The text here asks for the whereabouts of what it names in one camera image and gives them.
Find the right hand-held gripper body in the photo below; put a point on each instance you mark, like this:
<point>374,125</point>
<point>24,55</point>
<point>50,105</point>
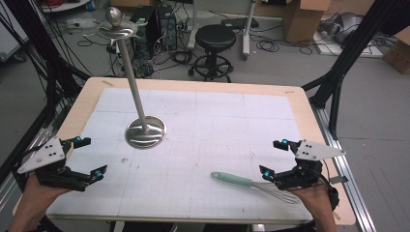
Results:
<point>309,164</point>

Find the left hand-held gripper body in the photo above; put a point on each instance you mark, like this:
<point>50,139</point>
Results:
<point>42,156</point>

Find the person's right hand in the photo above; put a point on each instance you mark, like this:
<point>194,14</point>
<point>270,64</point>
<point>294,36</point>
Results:
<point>311,201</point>

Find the person's left hand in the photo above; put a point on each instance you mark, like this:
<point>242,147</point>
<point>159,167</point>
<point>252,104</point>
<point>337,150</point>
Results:
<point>35,196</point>

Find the white grid mat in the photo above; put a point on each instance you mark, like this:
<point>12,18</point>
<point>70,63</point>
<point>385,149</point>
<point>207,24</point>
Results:
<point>209,129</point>

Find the tall metal utensil stand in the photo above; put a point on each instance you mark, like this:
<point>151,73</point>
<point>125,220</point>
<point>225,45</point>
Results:
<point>133,90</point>

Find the white flat board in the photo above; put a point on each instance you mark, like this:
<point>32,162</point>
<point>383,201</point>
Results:
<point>364,50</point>

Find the tall cardboard box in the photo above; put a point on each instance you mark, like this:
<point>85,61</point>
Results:
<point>304,19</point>

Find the black round stool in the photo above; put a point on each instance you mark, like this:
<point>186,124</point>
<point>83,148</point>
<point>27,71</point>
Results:
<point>215,37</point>

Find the black flat box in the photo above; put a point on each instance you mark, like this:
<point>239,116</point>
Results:
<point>240,22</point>

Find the black computer tower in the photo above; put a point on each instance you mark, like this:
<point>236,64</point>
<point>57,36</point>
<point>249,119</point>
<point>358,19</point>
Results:
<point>145,27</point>
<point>167,29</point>

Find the grey machine on floor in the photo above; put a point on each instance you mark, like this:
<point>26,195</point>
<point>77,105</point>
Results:
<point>341,25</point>

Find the white round table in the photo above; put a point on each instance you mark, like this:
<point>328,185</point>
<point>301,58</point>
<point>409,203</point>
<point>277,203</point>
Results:
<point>64,5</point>

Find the low cardboard box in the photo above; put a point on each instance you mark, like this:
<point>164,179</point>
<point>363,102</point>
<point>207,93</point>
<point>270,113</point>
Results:
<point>398,51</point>

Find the aluminium rail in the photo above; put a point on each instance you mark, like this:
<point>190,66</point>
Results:
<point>35,138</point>
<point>348,167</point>

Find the black metal frame strut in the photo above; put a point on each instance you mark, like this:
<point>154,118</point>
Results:
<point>341,61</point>
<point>51,80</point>

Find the white rolling stand frame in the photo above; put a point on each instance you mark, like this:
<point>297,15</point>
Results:
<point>246,32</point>

